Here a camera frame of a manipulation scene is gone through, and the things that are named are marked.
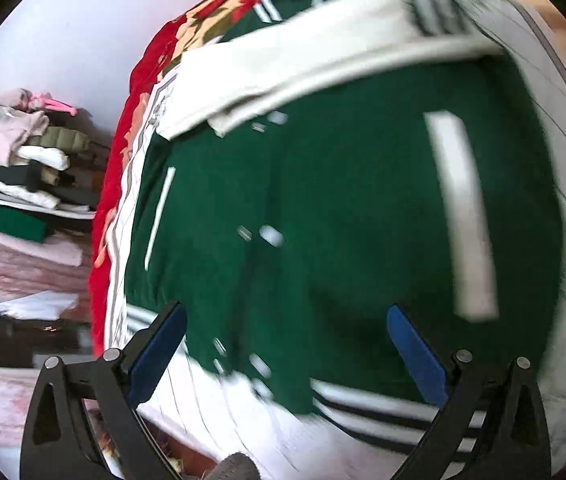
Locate white quilted floral mat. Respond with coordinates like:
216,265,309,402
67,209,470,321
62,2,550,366
103,0,566,480

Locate green varsity jacket white sleeves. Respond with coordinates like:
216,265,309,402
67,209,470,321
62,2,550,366
125,0,566,461

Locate white folded cloth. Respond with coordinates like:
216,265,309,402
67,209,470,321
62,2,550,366
15,146,72,172

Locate green folded cloth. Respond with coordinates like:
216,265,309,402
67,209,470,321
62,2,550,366
0,205,50,244

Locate black folded cloth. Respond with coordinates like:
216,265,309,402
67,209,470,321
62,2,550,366
0,160,114,198

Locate red floral blanket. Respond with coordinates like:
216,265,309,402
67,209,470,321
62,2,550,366
88,0,566,361

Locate pink cloth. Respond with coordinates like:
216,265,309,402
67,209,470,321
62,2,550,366
0,89,51,166

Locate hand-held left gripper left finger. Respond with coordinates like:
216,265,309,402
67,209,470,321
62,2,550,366
20,301,187,480

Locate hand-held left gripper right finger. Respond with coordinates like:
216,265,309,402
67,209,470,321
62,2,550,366
387,304,552,480

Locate olive puffer jacket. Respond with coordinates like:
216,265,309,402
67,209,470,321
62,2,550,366
25,127,94,155

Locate pink toy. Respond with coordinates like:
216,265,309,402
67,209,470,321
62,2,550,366
27,91,80,114

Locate grey textured object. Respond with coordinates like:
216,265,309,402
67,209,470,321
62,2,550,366
212,452,262,480

